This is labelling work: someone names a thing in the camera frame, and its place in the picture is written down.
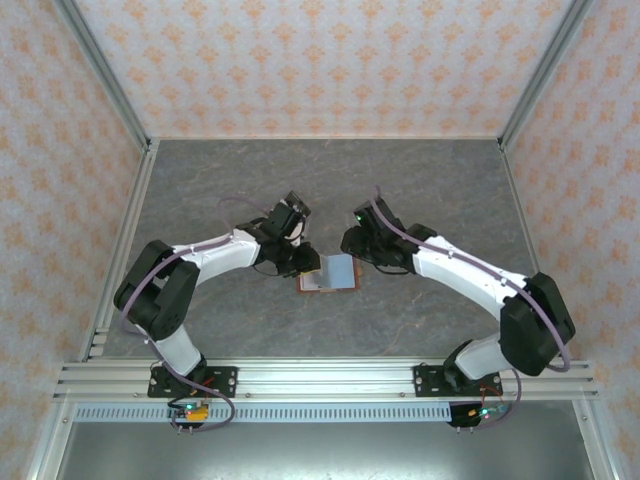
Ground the brown leather card holder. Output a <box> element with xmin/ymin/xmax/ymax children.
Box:
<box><xmin>295</xmin><ymin>253</ymin><xmax>362</xmax><ymax>295</ymax></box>

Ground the grey metal panel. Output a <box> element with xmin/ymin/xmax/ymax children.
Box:
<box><xmin>54</xmin><ymin>422</ymin><xmax>596</xmax><ymax>480</ymax></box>

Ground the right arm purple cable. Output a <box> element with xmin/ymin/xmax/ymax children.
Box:
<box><xmin>372</xmin><ymin>185</ymin><xmax>574</xmax><ymax>431</ymax></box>

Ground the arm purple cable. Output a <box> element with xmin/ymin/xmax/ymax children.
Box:
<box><xmin>119</xmin><ymin>196</ymin><xmax>281</xmax><ymax>434</ymax></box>
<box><xmin>372</xmin><ymin>185</ymin><xmax>574</xmax><ymax>431</ymax></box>

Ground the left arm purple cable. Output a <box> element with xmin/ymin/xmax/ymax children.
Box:
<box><xmin>119</xmin><ymin>196</ymin><xmax>281</xmax><ymax>434</ymax></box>

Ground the aluminium mounting rail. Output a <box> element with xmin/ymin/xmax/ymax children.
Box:
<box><xmin>52</xmin><ymin>357</ymin><xmax>599</xmax><ymax>401</ymax></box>

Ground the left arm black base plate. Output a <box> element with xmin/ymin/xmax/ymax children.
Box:
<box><xmin>147</xmin><ymin>366</ymin><xmax>239</xmax><ymax>399</ymax></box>

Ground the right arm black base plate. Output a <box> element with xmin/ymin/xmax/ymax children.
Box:
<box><xmin>412</xmin><ymin>364</ymin><xmax>501</xmax><ymax>399</ymax></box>

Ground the aluminium side rail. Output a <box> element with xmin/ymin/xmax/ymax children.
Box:
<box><xmin>79</xmin><ymin>139</ymin><xmax>160</xmax><ymax>361</ymax></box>
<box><xmin>498</xmin><ymin>139</ymin><xmax>571</xmax><ymax>361</ymax></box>

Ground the slotted grey cable duct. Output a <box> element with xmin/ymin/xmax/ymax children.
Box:
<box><xmin>74</xmin><ymin>403</ymin><xmax>516</xmax><ymax>424</ymax></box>

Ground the aluminium frame post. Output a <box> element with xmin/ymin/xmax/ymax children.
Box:
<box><xmin>499</xmin><ymin>0</ymin><xmax>596</xmax><ymax>151</ymax></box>
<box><xmin>52</xmin><ymin>0</ymin><xmax>151</xmax><ymax>151</ymax></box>

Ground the aluminium frame leg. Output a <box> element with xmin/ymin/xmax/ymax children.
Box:
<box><xmin>24</xmin><ymin>399</ymin><xmax>76</xmax><ymax>480</ymax></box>
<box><xmin>572</xmin><ymin>399</ymin><xmax>619</xmax><ymax>480</ymax></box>

